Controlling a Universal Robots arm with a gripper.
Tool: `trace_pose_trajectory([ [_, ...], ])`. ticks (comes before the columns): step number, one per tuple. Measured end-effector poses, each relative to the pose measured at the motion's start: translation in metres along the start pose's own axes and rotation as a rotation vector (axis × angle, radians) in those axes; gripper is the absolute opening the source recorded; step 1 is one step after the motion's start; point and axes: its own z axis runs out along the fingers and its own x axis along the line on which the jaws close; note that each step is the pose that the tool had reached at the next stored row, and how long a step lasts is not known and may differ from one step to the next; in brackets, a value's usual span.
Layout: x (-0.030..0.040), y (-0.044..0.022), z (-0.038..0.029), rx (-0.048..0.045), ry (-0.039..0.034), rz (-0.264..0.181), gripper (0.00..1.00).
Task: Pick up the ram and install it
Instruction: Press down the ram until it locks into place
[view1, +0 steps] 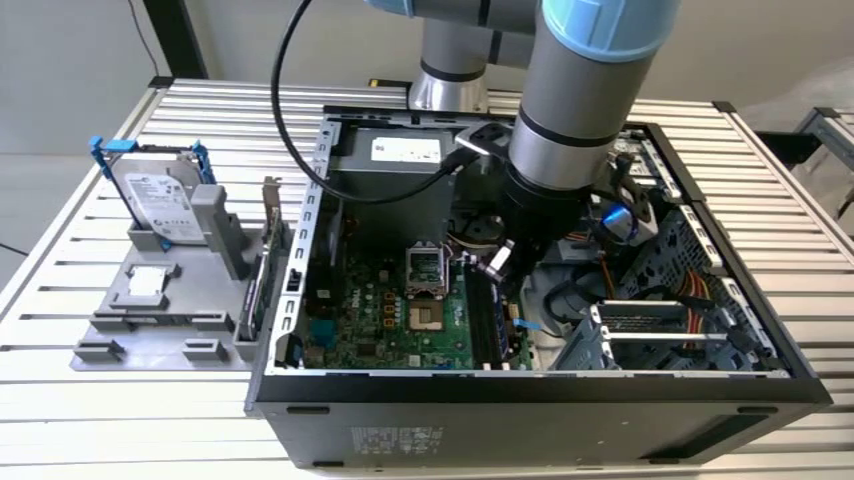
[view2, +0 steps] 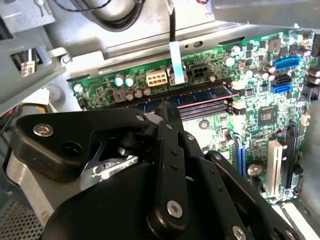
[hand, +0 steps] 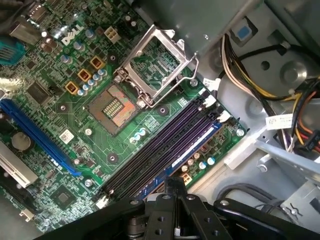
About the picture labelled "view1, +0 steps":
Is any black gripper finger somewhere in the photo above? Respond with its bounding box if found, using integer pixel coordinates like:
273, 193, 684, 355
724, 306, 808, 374
485, 238, 529, 285

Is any black motherboard RAM slot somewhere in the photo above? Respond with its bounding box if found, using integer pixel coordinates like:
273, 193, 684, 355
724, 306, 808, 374
474, 273, 496, 372
465, 264, 486, 372

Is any CPU socket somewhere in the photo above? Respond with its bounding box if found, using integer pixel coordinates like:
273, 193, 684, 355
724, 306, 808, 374
406, 297, 448, 335

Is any grey power supply unit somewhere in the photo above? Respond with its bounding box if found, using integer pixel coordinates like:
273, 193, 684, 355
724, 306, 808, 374
330, 127, 460, 251

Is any green motherboard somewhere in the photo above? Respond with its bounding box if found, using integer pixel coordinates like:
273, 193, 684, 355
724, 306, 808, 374
303, 244, 536, 374

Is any perforated metal disk bay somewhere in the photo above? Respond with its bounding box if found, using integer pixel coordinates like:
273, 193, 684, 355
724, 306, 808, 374
553, 298, 786, 374

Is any black case fan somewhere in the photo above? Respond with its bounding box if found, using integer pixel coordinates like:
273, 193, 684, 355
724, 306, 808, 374
313, 197, 349, 301

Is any black open PC case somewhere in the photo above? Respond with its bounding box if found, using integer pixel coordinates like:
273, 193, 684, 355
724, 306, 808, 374
243, 102, 837, 472

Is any graphics card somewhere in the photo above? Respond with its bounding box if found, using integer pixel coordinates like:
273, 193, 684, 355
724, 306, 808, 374
237, 174, 293, 346

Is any grey metal side table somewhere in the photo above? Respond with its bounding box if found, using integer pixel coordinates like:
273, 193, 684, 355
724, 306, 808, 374
793, 107, 854, 221

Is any grey plastic parts rack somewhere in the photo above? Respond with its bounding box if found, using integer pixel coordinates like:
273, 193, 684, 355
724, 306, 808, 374
71, 187, 295, 374

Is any hard disk in blue carrier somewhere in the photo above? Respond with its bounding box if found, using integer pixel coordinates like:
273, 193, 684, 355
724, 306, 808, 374
87, 134, 219, 249

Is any silver CPU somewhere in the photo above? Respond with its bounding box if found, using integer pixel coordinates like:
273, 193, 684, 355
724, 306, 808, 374
130, 269, 169, 296

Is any metal socket cover frame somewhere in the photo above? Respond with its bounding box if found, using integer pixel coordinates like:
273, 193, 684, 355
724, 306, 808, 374
405, 241, 448, 297

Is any silver blue wrist camera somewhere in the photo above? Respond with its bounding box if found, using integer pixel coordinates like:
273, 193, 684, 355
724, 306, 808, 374
598, 203, 662, 247

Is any black cable loop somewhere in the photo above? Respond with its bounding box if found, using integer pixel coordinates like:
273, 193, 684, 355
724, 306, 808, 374
544, 272, 606, 337

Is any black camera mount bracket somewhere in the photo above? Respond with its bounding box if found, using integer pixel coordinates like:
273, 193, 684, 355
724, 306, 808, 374
464, 122, 514, 151
590, 149, 654, 221

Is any orange power wire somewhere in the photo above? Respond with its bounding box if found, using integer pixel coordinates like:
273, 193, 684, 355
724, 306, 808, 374
597, 252, 621, 301

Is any orange yellow red wire bundle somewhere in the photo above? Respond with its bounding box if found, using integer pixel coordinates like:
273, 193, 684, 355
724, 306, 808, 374
674, 272, 720, 351

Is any thick black camera cable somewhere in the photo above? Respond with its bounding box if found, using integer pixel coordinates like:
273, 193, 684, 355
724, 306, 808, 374
270, 0, 481, 204

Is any black metal frame post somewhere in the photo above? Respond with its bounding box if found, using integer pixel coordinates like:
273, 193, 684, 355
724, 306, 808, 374
143, 0, 210, 81

